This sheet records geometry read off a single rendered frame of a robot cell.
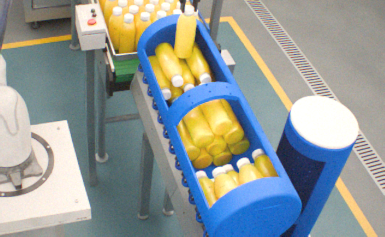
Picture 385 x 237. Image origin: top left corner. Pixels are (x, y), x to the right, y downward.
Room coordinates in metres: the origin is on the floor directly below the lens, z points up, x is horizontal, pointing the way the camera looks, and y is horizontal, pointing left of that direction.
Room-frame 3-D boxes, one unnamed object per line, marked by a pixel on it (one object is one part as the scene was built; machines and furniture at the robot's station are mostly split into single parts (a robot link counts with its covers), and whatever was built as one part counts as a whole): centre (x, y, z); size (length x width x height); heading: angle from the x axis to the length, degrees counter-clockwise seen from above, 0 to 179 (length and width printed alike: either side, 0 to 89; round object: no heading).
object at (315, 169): (1.44, -0.50, 0.59); 0.28 x 0.28 x 0.88
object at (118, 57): (1.77, 0.16, 0.96); 0.40 x 0.01 x 0.03; 114
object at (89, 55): (1.77, 0.48, 0.50); 0.04 x 0.04 x 1.00; 24
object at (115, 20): (1.85, 0.38, 0.99); 0.07 x 0.07 x 0.19
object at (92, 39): (1.77, 0.48, 1.05); 0.20 x 0.10 x 0.10; 24
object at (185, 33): (1.57, 0.06, 1.22); 0.07 x 0.07 x 0.19
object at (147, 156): (1.61, 0.16, 0.31); 0.06 x 0.06 x 0.63; 24
